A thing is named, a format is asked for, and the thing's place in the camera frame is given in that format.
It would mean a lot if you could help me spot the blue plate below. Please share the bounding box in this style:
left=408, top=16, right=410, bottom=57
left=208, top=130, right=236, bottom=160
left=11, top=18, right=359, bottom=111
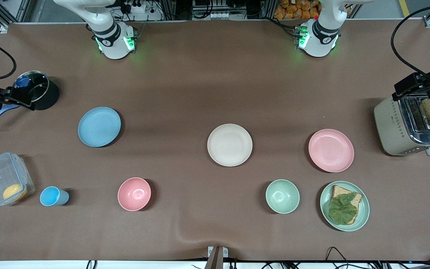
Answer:
left=78, top=107, right=122, bottom=148

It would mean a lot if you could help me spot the pink plate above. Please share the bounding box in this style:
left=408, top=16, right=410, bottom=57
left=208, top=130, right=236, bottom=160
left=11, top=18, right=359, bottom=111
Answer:
left=308, top=129, right=355, bottom=173

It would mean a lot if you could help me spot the glass lid with blue knob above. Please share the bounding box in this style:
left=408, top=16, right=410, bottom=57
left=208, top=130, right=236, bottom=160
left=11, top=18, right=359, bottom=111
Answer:
left=13, top=71, right=49, bottom=103

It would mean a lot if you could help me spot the black pot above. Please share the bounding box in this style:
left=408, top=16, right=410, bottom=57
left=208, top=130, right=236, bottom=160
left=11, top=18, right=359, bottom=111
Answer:
left=13, top=71, right=60, bottom=111

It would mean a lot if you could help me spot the beige chrome toaster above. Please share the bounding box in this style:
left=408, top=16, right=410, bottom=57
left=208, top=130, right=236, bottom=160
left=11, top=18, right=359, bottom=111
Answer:
left=374, top=93, right=430, bottom=157

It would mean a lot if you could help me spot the yellow fruit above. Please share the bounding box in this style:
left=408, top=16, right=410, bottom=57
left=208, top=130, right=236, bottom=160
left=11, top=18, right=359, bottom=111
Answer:
left=3, top=184, right=28, bottom=201

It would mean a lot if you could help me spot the blue cup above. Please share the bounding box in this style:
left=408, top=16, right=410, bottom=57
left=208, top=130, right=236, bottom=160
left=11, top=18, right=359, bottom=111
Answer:
left=40, top=186, right=69, bottom=207

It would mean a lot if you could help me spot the toast slice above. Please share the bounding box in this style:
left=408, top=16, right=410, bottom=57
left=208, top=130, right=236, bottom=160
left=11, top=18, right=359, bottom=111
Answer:
left=330, top=185, right=362, bottom=225

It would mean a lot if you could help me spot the green plate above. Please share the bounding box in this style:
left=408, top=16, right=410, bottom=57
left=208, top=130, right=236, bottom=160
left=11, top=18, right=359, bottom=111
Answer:
left=320, top=181, right=370, bottom=232

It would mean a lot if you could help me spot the green lettuce leaf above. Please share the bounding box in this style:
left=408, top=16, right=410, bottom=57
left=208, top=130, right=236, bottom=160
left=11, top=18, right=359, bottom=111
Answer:
left=328, top=192, right=358, bottom=225

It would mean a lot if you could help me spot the orange snack bag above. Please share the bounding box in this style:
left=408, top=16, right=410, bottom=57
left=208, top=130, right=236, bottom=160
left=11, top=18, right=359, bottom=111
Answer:
left=274, top=0, right=321, bottom=20

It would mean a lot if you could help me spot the white power strip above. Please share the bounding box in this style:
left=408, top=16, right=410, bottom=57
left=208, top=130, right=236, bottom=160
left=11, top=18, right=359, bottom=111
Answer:
left=125, top=1, right=147, bottom=14

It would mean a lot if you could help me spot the pink bowl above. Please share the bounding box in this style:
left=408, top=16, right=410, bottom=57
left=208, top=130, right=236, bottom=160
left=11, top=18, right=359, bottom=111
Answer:
left=118, top=177, right=152, bottom=212

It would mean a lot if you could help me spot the green bowl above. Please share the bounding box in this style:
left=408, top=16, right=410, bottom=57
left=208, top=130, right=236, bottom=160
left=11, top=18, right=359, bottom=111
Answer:
left=265, top=179, right=300, bottom=214

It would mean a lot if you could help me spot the beige plate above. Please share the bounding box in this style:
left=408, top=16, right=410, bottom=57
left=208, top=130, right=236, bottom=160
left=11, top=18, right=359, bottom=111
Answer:
left=207, top=124, right=253, bottom=167

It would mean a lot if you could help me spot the brown table cloth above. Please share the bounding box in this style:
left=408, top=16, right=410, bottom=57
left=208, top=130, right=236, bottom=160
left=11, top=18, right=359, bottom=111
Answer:
left=0, top=19, right=430, bottom=262

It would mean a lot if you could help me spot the metal table clamp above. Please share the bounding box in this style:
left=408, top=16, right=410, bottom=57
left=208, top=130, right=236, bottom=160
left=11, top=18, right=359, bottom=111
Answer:
left=205, top=245, right=229, bottom=269

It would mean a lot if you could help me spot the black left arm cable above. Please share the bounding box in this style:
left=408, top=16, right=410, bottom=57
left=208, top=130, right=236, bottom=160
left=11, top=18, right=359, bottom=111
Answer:
left=390, top=2, right=430, bottom=84

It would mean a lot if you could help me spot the thin black cable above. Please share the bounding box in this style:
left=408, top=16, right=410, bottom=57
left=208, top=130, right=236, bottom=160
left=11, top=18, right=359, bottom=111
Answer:
left=324, top=247, right=350, bottom=269

